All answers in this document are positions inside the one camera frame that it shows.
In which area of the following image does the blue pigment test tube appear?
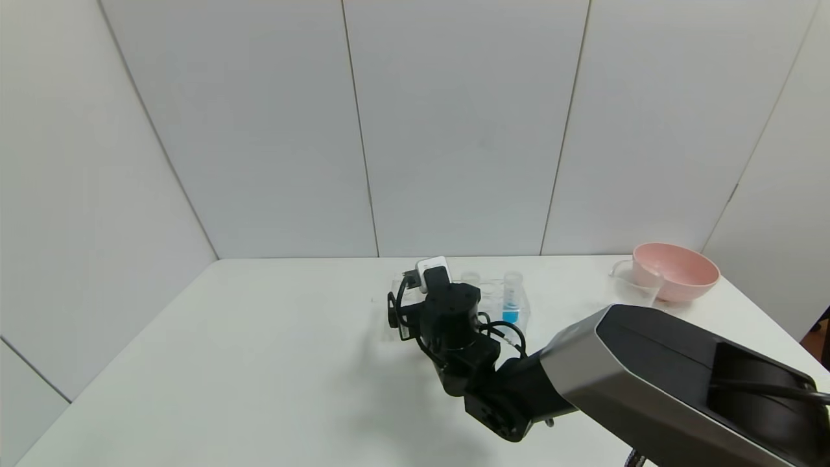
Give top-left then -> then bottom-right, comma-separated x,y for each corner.
503,272 -> 523,325

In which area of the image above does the clear acrylic test tube rack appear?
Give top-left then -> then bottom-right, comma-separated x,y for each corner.
389,276 -> 531,342

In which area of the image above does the clear glass beaker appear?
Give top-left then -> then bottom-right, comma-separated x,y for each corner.
608,259 -> 663,309

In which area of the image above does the pink plastic bowl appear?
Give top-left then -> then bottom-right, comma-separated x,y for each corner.
632,243 -> 720,304

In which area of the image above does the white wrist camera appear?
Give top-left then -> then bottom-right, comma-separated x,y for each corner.
416,256 -> 451,294

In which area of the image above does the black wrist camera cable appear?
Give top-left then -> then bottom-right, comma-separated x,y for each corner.
394,272 -> 425,331

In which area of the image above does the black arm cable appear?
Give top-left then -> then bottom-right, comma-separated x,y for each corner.
477,311 -> 528,359

